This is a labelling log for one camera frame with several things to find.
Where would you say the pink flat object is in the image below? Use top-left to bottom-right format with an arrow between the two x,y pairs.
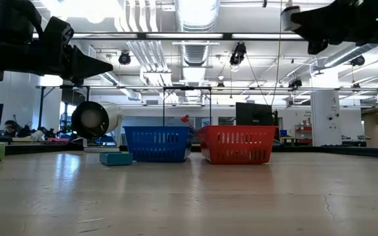
47,136 -> 71,144

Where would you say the black distant rig frame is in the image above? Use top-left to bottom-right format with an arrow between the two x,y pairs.
36,84 -> 213,130

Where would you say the thin hanging cable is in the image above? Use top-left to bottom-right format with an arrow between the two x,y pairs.
245,54 -> 269,106
270,0 -> 284,106

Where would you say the black overhead camera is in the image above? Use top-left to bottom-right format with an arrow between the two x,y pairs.
229,41 -> 247,67

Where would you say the person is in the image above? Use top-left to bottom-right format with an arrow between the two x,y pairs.
4,119 -> 24,138

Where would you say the white bundled object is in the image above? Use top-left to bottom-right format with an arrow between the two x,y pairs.
30,129 -> 46,142

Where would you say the black flat monitor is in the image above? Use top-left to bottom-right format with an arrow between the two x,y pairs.
235,102 -> 274,127

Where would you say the wooden-top workbench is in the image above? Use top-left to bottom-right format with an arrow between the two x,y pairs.
5,134 -> 78,145

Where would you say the white cylindrical projector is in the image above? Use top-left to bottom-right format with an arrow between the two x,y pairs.
71,100 -> 125,153

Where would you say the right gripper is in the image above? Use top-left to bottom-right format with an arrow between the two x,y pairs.
290,0 -> 378,55

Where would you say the small white silver charger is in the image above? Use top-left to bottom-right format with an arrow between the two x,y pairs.
280,5 -> 302,33

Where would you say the black ceiling spotlight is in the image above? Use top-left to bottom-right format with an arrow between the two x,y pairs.
350,54 -> 366,68
288,78 -> 304,90
117,50 -> 132,66

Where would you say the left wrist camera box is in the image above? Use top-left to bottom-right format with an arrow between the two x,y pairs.
0,0 -> 43,43

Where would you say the red and white shelf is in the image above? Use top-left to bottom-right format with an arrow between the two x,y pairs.
294,124 -> 314,146

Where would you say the black overhead crossbar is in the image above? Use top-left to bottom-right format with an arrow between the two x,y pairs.
33,31 -> 304,41

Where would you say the blue plastic basket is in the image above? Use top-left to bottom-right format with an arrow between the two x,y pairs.
123,125 -> 194,164

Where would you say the red plastic basket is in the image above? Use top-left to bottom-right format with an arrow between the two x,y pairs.
196,125 -> 278,165

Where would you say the teal rectangular device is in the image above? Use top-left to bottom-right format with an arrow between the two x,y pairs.
98,151 -> 134,167

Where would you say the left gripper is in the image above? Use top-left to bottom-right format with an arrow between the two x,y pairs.
28,16 -> 114,87

